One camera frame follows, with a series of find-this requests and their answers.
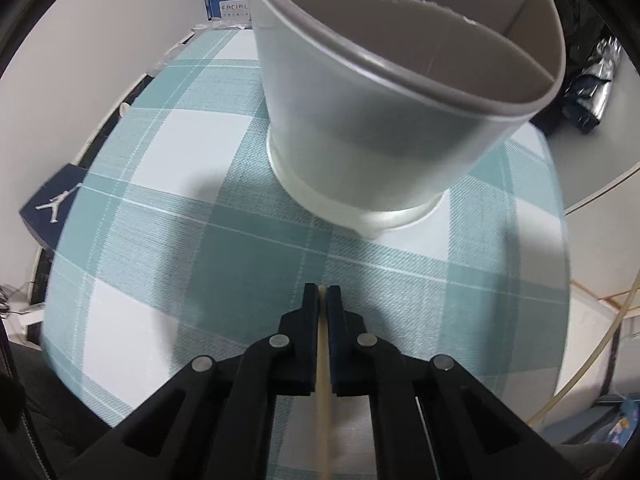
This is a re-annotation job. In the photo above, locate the wooden chopstick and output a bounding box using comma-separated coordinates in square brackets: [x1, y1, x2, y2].
[316, 285, 332, 480]

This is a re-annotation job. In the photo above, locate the white utensil holder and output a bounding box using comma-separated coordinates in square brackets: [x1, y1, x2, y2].
[248, 0, 565, 238]

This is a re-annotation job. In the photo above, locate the black hanging jacket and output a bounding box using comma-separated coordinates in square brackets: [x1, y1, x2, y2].
[530, 0, 608, 136]

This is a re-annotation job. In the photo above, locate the teal plaid tablecloth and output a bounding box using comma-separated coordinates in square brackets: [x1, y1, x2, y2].
[40, 27, 573, 480]

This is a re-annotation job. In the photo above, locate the navy Jordan shoe box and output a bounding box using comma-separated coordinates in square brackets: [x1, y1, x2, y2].
[20, 164, 87, 256]

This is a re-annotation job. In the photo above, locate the silver folded umbrella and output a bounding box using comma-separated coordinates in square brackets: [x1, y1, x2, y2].
[562, 36, 622, 134]

